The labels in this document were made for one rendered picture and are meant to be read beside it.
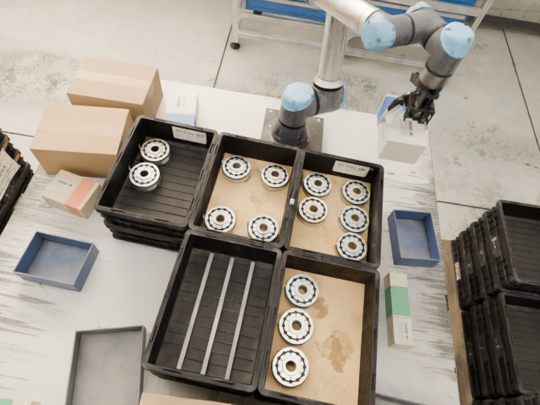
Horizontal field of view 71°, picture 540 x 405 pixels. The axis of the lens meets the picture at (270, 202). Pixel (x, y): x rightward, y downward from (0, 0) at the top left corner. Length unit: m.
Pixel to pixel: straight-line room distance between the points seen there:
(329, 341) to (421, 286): 0.46
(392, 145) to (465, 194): 1.61
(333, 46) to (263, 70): 1.65
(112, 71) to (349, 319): 1.32
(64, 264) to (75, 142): 0.43
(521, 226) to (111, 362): 1.84
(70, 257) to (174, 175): 0.45
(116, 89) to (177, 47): 1.62
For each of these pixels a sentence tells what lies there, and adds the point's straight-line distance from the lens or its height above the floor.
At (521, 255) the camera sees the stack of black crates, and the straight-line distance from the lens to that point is 2.08.
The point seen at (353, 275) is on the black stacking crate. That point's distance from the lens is 1.23.
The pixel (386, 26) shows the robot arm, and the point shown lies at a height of 1.45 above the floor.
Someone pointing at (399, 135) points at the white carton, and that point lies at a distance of 1.24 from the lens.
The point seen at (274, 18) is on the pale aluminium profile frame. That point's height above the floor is 0.30.
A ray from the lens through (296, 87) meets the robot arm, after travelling 1.51.
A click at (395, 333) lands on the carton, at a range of 1.36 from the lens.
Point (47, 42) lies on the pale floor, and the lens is 3.49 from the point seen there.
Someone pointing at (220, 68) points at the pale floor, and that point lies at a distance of 3.06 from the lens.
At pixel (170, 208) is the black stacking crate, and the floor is 0.83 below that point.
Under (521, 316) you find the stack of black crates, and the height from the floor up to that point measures 0.38.
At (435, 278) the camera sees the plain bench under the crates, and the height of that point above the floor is 0.70.
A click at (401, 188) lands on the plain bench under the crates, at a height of 0.70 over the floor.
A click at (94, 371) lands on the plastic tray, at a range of 1.35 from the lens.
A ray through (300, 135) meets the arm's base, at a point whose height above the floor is 0.79.
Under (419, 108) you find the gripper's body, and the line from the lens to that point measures 1.17.
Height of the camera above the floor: 1.99
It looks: 59 degrees down
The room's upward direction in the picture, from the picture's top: 10 degrees clockwise
